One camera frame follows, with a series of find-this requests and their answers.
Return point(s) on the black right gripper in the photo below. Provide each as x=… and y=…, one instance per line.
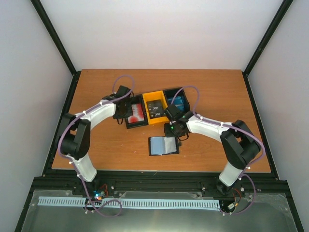
x=169, y=134

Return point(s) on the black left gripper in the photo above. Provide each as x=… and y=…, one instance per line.
x=129, y=113

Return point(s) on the red white credit cards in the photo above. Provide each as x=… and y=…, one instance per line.
x=137, y=114

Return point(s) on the black bin with red cards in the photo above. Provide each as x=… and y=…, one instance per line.
x=138, y=99

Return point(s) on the black card holder wallet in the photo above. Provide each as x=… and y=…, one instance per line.
x=160, y=146

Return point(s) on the black bin with blue cards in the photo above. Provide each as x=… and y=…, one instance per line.
x=172, y=93

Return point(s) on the yellow bin with black cards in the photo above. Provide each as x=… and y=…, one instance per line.
x=151, y=96

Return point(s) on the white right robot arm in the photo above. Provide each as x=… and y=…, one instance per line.
x=239, y=144

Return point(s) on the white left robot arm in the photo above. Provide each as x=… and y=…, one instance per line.
x=73, y=138

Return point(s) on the blue cards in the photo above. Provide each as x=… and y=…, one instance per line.
x=181, y=103

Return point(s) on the black vip cards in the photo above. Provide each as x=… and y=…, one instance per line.
x=155, y=109

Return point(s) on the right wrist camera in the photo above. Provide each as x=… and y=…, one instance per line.
x=173, y=113

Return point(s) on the black frame post left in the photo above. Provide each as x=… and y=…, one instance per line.
x=38, y=6

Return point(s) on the black frame post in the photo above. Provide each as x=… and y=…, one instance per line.
x=278, y=17
x=38, y=6

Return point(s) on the light blue cable duct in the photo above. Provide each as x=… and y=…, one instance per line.
x=134, y=203

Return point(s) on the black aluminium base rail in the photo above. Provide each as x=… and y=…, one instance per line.
x=122, y=181

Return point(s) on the black frame post right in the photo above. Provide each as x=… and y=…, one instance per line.
x=278, y=17

